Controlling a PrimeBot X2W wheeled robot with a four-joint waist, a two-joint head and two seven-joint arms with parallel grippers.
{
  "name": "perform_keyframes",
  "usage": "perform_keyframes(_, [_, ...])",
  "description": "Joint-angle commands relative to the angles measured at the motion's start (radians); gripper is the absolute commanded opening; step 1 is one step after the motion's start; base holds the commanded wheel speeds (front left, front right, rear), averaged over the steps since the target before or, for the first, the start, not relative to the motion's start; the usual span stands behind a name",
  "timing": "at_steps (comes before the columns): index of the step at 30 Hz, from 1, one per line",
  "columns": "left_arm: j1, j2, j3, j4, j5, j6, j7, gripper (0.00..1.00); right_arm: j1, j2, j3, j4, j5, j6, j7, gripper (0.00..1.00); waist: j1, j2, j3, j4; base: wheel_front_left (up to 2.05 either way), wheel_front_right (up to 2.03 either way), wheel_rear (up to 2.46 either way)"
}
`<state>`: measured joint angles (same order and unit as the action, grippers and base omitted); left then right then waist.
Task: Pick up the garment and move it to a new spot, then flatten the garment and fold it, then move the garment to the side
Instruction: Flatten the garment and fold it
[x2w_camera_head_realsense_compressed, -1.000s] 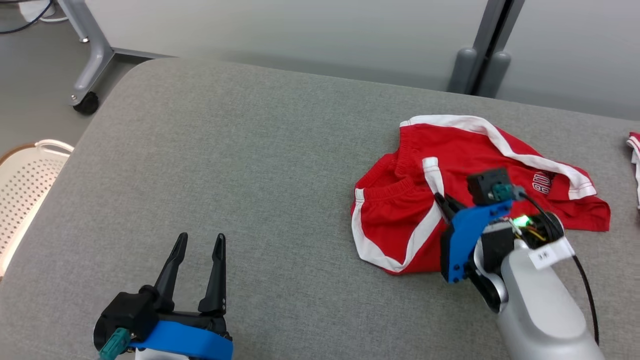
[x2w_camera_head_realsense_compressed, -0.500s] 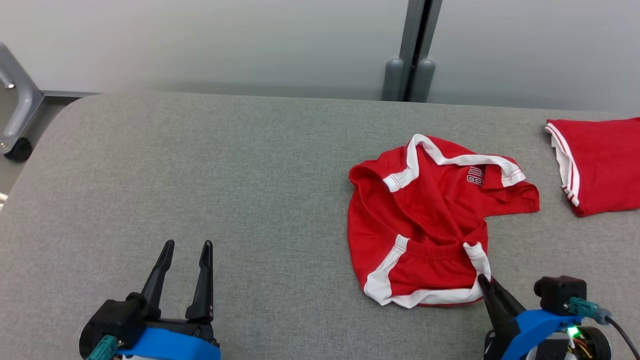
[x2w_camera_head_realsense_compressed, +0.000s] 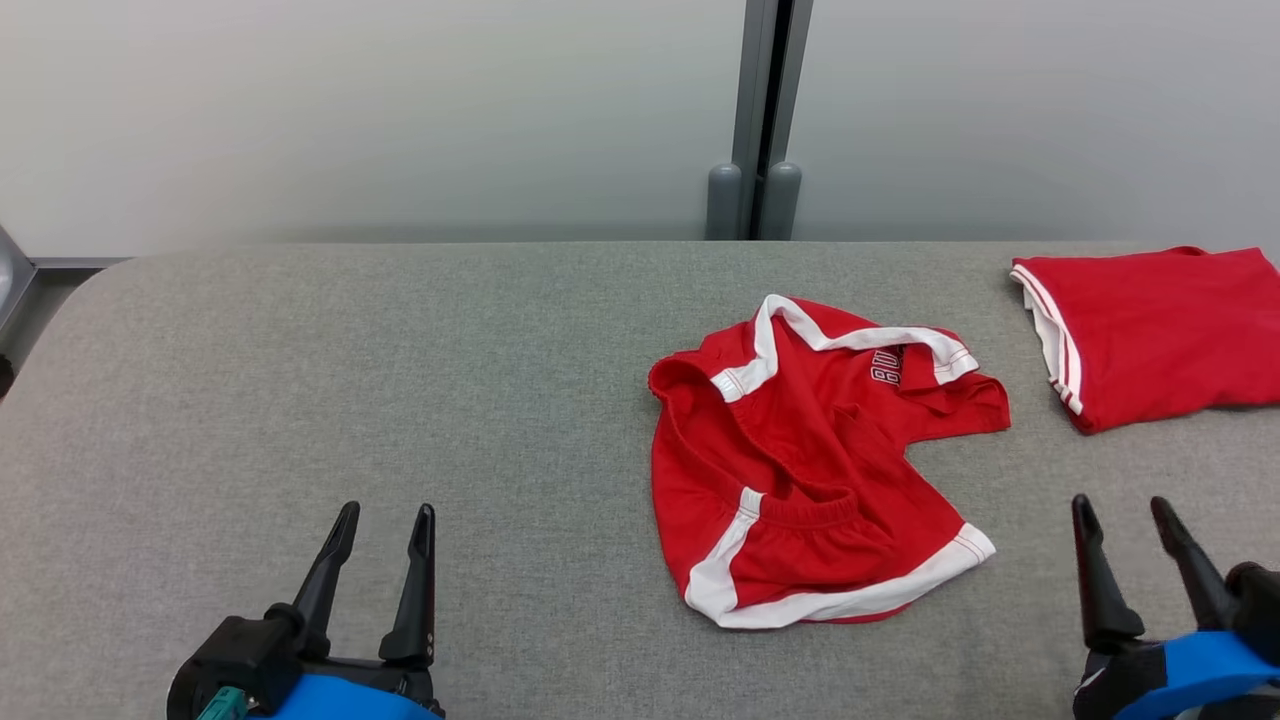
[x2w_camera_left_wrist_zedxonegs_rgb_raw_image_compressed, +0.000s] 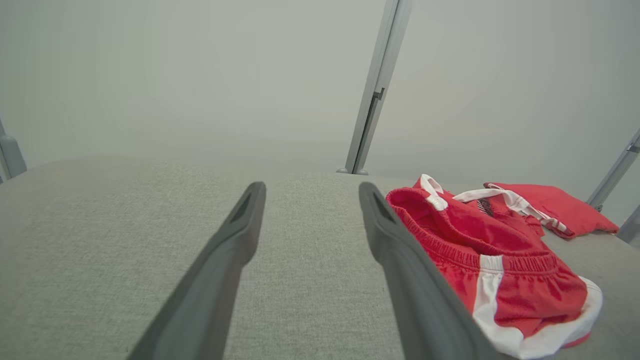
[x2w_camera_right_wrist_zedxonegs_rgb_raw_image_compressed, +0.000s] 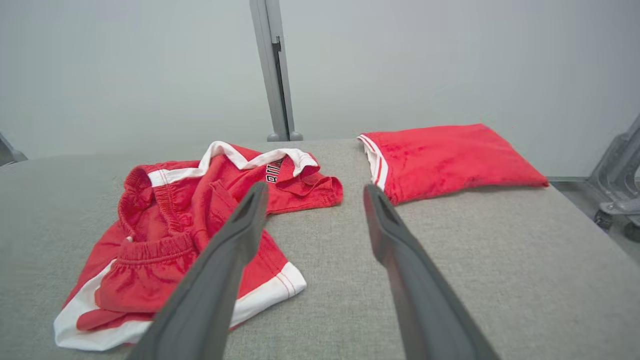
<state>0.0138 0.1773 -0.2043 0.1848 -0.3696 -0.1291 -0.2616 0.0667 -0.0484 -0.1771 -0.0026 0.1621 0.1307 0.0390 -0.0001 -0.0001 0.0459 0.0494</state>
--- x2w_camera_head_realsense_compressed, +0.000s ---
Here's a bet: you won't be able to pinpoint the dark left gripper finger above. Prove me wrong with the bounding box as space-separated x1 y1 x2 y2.
290 501 361 656
378 503 438 669

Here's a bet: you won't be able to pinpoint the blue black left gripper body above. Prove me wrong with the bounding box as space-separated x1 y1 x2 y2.
250 655 446 720

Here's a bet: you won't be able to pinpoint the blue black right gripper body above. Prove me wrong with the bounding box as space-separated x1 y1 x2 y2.
1072 630 1280 720

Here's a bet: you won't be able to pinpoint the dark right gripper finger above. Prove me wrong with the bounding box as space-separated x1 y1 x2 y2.
1071 493 1146 653
1150 496 1241 631

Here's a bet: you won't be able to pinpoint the red white basketball jersey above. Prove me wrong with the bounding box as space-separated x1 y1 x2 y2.
1010 246 1280 435

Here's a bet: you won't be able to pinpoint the red shorts with white trim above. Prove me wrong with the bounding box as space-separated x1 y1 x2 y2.
648 293 1012 630

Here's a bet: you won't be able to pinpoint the grey metal table leg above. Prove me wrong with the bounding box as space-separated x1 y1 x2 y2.
0 225 131 346

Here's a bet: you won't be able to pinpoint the grey partition post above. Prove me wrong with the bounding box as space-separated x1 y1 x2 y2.
705 0 814 242

